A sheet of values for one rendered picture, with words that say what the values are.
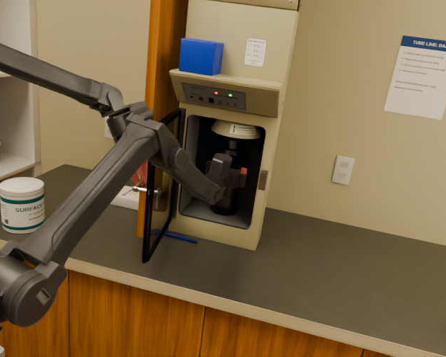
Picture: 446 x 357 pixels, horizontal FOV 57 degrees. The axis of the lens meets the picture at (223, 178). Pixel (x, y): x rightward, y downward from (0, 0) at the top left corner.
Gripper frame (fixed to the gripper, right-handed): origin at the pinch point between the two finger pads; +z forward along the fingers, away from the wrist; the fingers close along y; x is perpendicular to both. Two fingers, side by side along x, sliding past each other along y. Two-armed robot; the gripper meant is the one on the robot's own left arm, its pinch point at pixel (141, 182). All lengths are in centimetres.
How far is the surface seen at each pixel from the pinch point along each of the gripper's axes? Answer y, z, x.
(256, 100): -37.0, -10.9, -12.0
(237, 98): -31.8, -13.1, -12.7
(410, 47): -91, -8, -57
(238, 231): -17.1, 30.3, -20.5
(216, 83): -28.1, -19.2, -9.3
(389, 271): -62, 59, -24
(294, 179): -37, 30, -62
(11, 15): 62, -75, -72
